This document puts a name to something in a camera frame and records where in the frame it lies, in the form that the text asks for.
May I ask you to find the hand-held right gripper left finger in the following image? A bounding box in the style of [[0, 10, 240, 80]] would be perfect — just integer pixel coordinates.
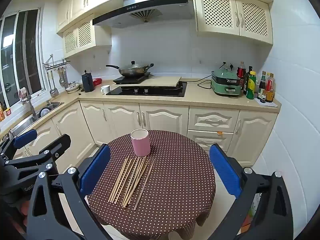
[[26, 144, 112, 240]]

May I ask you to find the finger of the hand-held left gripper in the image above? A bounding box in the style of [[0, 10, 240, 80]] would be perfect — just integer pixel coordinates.
[[4, 134, 72, 178], [0, 129, 38, 161]]

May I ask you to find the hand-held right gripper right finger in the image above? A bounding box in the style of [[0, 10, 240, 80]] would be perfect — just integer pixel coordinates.
[[209, 144, 293, 240]]

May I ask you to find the bunch of wooden chopsticks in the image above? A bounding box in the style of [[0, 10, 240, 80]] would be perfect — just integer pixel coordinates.
[[108, 155, 156, 211]]

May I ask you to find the pink chopstick holder cup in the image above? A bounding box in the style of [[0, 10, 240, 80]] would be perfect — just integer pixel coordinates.
[[130, 128, 151, 157]]

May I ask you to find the steel sink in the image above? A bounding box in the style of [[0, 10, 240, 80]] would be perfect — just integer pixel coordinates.
[[10, 101, 65, 137]]

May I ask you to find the cream sink base cabinet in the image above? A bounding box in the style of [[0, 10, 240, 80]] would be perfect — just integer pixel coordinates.
[[11, 101, 97, 170]]

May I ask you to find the steel faucet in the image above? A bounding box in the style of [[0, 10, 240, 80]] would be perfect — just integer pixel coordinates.
[[24, 94, 40, 120]]

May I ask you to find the cream carved drawer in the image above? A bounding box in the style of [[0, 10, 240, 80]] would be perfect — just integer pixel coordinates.
[[188, 106, 240, 133], [187, 129, 235, 153]]

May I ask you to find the faucet sponge holder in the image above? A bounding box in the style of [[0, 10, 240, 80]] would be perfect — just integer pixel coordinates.
[[19, 87, 32, 104]]

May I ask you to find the brown polka dot tablecloth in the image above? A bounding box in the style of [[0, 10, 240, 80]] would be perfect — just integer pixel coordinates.
[[86, 129, 217, 240]]

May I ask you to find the cream narrow base cabinet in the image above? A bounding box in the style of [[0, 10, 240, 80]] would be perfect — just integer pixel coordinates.
[[226, 110, 278, 167]]

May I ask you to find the metal ladle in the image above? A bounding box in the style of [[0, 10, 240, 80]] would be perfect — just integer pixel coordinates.
[[49, 70, 59, 97]]

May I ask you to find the metal bowl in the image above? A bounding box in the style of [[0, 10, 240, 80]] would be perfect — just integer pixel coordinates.
[[64, 81, 80, 92]]

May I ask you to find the black kettle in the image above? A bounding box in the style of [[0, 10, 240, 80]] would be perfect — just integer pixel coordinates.
[[82, 72, 95, 93]]

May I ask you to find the beige kitchen countertop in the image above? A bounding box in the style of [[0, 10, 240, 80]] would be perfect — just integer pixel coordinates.
[[0, 79, 282, 140]]

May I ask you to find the green electric cooker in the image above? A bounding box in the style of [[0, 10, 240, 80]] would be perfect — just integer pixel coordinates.
[[211, 67, 244, 97]]

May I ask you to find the green bottle yellow cap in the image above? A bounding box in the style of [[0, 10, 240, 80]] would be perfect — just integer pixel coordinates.
[[246, 71, 257, 100]]

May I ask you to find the kitchen window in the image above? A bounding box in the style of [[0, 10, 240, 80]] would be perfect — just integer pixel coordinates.
[[0, 7, 47, 110]]

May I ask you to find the orange sauce bottle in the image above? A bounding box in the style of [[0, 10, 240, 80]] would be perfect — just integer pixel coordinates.
[[265, 73, 276, 103]]

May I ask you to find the black induction cooker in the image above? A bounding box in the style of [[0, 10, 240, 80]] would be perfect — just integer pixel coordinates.
[[113, 72, 152, 85]]

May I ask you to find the dark soy sauce bottle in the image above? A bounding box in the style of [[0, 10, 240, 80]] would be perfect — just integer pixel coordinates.
[[257, 71, 267, 99]]

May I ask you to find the dark glass bottle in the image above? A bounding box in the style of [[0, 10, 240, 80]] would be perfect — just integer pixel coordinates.
[[244, 66, 253, 95]]

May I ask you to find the red label bottle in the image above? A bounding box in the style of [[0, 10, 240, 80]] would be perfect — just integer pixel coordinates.
[[237, 61, 247, 90]]

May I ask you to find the black gas hob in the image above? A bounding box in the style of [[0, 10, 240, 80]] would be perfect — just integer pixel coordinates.
[[106, 81, 187, 98]]

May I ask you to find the steel wok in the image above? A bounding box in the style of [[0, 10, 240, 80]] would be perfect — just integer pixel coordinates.
[[106, 60, 154, 78]]

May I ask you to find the steel range hood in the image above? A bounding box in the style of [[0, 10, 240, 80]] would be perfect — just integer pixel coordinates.
[[92, 0, 189, 28]]

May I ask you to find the metal wall utensil rack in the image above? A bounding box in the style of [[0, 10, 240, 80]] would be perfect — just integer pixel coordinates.
[[42, 54, 71, 70]]

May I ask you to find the black power cable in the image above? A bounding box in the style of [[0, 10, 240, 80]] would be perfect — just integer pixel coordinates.
[[186, 74, 213, 89]]

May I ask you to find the small cream lattice wall cabinet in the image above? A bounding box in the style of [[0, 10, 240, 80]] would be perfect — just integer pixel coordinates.
[[62, 17, 112, 58]]

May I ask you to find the cream top wall cabinet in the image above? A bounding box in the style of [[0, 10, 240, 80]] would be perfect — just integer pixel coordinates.
[[56, 0, 274, 33]]

